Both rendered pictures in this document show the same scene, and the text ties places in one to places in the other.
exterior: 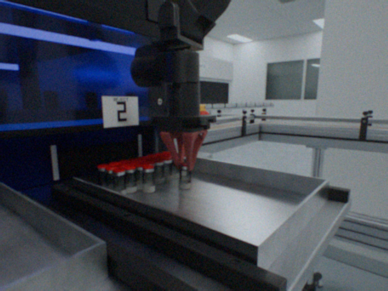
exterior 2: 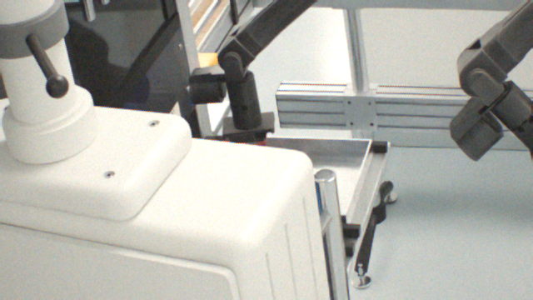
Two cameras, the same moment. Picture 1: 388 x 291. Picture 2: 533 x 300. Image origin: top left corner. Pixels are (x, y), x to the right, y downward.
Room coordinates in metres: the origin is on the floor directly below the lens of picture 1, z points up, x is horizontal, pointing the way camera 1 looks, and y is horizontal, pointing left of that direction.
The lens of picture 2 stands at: (-1.32, 0.59, 2.13)
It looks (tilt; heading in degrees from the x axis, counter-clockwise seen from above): 32 degrees down; 342
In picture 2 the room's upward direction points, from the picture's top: 9 degrees counter-clockwise
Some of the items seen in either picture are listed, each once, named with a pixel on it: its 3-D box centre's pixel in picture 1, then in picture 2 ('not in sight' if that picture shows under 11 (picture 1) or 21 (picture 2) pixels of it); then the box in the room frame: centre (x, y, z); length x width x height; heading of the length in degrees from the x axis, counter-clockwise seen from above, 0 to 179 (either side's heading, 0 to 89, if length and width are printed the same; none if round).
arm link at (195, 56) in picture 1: (180, 68); (238, 87); (0.48, 0.03, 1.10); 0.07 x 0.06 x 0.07; 58
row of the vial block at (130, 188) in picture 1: (154, 173); not in sight; (0.49, 0.08, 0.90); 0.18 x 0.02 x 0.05; 141
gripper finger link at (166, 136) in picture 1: (185, 145); not in sight; (0.47, 0.02, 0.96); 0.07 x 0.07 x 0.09; 65
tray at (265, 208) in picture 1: (198, 188); (277, 179); (0.42, -0.01, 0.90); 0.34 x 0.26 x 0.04; 51
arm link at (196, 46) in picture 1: (163, 51); (218, 74); (0.49, 0.06, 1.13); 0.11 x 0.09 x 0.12; 58
